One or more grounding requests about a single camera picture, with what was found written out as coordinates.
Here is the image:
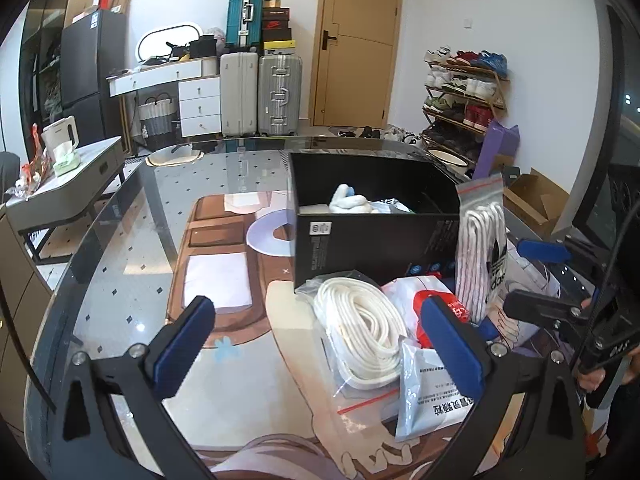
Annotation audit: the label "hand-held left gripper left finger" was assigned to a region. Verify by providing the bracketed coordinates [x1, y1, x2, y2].
[59, 296, 217, 480]

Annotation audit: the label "wooden door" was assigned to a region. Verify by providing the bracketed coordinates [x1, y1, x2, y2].
[307, 0, 405, 129]

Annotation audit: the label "black storage box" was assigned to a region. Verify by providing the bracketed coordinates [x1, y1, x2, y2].
[288, 151, 462, 292]

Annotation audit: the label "green tissue box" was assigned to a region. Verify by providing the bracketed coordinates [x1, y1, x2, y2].
[52, 142, 81, 177]

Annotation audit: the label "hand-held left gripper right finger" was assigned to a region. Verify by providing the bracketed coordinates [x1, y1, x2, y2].
[420, 296, 587, 480]

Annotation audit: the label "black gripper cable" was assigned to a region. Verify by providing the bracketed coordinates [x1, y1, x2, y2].
[0, 280, 57, 413]

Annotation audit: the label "dark glass cabinet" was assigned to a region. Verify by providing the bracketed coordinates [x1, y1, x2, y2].
[19, 0, 102, 132]

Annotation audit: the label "white and blue soft toy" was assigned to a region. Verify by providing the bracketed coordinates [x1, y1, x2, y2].
[328, 183, 372, 215]

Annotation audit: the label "teal suitcase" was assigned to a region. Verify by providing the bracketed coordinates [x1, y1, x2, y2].
[225, 0, 266, 54]

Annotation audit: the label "grey side table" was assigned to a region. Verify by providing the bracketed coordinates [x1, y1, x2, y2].
[4, 135, 126, 262]

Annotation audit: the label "clear bag of white rope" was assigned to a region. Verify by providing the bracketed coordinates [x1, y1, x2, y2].
[295, 270, 419, 418]

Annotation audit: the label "white printed packet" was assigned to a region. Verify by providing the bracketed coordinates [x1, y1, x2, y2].
[394, 337, 482, 444]

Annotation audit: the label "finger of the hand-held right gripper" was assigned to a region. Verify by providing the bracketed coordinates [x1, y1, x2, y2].
[516, 237, 608, 283]
[502, 288, 595, 332]

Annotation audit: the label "white electric kettle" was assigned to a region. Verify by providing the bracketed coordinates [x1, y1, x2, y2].
[41, 115, 80, 154]

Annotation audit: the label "purple bag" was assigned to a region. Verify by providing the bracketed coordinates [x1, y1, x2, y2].
[472, 119, 521, 182]

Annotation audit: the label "black shoe box red logo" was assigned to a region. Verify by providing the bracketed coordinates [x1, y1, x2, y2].
[262, 8, 293, 31]

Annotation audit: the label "printed table mat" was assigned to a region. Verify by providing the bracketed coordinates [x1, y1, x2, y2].
[165, 189, 617, 480]

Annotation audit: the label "person's right hand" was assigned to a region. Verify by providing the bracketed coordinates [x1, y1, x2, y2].
[576, 366, 610, 394]

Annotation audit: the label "oval mirror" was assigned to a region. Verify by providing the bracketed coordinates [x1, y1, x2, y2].
[137, 20, 204, 64]

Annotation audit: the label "red snack wrappers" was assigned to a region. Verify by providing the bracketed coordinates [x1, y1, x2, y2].
[14, 122, 54, 197]

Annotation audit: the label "zip bag of striped laces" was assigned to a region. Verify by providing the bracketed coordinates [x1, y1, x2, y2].
[454, 172, 510, 322]

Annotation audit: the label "black bag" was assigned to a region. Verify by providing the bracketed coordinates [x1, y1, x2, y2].
[188, 34, 221, 60]

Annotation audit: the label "red and white packet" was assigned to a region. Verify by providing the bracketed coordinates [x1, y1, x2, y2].
[382, 275, 473, 350]

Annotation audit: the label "wicker laundry basket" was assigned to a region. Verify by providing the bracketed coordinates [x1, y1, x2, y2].
[137, 92, 181, 151]

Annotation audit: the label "white suitcase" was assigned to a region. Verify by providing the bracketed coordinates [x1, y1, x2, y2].
[219, 51, 260, 137]

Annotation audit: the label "silver suitcase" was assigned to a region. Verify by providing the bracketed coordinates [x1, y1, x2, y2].
[257, 52, 299, 136]

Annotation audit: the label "green and white packet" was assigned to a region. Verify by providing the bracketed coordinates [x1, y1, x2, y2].
[372, 198, 417, 215]

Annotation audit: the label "white desk with drawers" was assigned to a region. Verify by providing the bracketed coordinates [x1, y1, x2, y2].
[108, 57, 222, 154]

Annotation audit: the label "cardboard box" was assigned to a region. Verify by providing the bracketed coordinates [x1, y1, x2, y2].
[502, 167, 572, 239]

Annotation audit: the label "wooden shoe rack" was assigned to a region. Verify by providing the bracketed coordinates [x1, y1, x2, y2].
[419, 47, 511, 167]

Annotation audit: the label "black fridge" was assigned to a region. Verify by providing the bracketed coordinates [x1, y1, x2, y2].
[59, 8, 127, 152]

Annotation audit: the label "pile of shoes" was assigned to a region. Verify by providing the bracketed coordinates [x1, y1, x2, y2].
[336, 124, 427, 144]

